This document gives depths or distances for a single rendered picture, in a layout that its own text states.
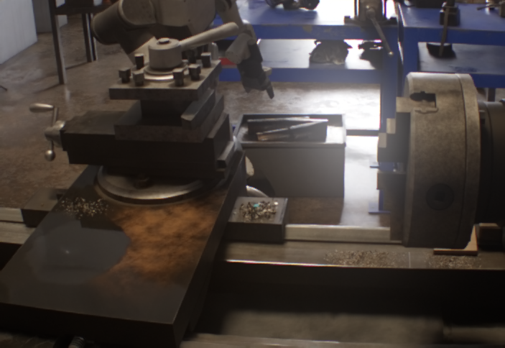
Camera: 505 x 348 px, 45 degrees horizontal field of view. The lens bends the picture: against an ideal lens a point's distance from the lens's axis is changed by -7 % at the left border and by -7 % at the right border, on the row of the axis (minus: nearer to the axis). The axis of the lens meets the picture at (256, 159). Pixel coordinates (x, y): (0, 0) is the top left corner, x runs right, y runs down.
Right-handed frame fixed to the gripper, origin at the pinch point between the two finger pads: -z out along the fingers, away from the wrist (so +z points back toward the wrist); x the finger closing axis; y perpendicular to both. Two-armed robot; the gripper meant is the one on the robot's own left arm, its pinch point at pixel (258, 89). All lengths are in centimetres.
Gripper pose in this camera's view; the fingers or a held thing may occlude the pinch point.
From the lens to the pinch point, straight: 249.1
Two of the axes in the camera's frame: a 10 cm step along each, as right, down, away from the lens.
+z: -2.6, -6.0, -7.6
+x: 8.3, 2.6, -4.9
